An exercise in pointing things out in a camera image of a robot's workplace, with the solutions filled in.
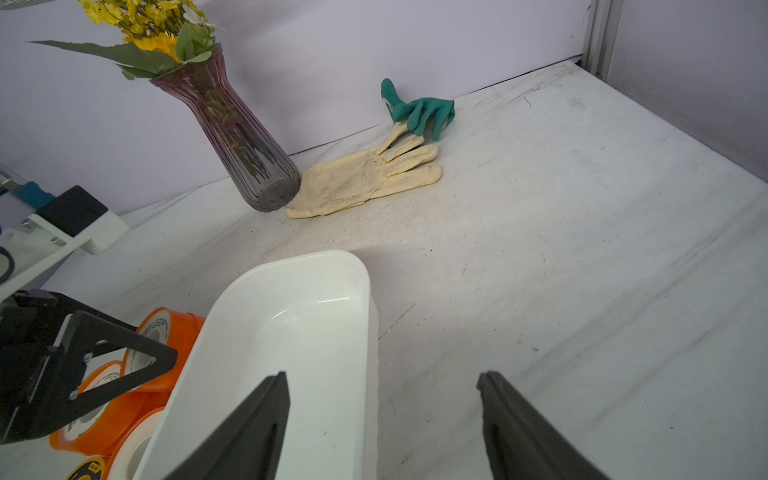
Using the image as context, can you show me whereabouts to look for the small black yellow tape roll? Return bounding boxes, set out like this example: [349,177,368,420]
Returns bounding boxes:
[66,456,110,480]

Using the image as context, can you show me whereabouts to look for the orange sealing tape roll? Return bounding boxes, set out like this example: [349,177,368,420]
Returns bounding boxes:
[134,307,205,393]
[106,407,164,480]
[49,380,174,457]

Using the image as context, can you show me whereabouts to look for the purple glass vase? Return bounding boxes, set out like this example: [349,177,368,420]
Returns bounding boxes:
[150,44,301,212]

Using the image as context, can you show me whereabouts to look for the yellow artificial flowers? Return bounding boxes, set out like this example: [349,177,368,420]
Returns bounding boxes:
[37,0,217,80]

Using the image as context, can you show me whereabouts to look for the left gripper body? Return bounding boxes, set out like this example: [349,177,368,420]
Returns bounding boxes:
[1,290,66,444]

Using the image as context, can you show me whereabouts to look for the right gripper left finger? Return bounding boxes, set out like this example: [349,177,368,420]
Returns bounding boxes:
[167,372,290,480]

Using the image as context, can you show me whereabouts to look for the cream cotton glove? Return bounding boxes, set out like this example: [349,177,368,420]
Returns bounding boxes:
[285,121,442,219]

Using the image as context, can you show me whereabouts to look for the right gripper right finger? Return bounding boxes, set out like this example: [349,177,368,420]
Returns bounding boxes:
[476,371,607,480]

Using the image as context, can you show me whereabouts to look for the white storage box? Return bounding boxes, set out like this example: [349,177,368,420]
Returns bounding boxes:
[136,250,379,479]

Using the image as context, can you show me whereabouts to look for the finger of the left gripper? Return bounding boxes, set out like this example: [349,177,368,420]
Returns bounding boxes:
[23,310,179,439]

